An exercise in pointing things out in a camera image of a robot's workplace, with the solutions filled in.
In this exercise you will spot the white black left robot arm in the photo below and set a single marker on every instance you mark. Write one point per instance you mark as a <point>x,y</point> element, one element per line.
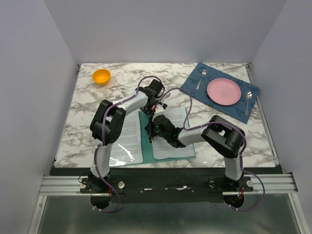
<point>108,122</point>

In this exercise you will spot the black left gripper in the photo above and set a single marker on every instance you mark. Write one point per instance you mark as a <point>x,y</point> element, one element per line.
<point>149,113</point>

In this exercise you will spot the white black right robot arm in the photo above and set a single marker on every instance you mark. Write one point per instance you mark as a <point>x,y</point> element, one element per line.
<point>227,139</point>

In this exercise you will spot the single printed paper sheet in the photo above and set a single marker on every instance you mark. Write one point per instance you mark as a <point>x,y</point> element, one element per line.
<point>127,149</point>

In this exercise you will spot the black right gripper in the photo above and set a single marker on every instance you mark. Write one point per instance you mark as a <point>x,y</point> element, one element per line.
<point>149,127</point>

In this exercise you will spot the blue fabric placemat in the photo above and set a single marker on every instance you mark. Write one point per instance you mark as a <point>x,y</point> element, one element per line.
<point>237,110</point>

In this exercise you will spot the silver fork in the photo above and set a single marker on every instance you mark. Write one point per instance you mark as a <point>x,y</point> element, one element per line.
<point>203,74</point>

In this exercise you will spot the teal plastic folder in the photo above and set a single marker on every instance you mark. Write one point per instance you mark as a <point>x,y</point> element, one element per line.
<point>146,146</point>

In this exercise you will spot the printed white paper sheets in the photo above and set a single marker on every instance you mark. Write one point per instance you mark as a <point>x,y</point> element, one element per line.
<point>162,150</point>

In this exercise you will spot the pink plate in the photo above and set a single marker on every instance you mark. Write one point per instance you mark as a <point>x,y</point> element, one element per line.
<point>223,91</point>

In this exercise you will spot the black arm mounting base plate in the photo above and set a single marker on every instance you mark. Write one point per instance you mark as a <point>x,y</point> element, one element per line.
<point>146,185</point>

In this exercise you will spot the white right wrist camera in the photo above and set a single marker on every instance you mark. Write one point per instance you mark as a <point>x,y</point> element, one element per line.
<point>159,109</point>

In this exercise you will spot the orange plastic bowl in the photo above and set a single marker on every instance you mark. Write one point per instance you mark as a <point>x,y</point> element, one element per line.
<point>101,77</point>

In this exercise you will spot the silver spoon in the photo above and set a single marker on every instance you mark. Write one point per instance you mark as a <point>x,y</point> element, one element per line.
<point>248,97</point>

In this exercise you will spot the aluminium extrusion rail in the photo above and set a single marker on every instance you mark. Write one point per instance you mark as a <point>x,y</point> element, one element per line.
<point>275,182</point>

